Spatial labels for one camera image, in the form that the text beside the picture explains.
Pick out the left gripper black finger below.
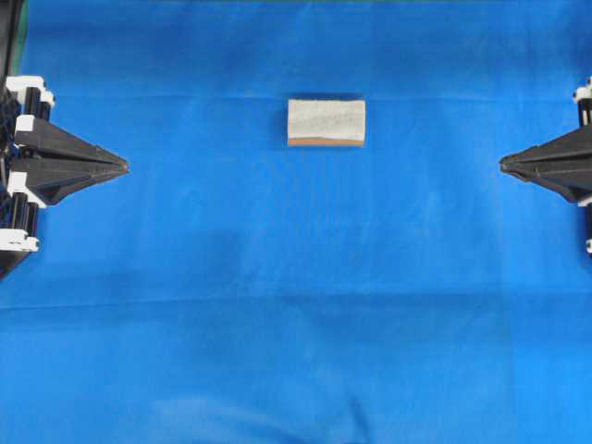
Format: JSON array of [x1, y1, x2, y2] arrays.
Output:
[[7, 159, 129, 208], [14, 115, 129, 167]]

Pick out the blue table cloth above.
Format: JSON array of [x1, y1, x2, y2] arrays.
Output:
[[1, 1, 591, 443]]

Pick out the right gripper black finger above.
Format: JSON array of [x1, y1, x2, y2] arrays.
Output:
[[499, 160, 591, 204], [499, 128, 586, 166]]

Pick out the white and orange sponge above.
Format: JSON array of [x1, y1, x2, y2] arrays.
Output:
[[287, 99, 366, 147]]

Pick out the black frame at left edge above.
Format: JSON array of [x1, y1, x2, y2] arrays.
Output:
[[1, 0, 25, 84]]

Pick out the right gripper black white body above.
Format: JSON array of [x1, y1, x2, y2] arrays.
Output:
[[573, 76, 591, 253]]

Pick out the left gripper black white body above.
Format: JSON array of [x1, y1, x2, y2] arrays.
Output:
[[1, 76, 55, 253]]

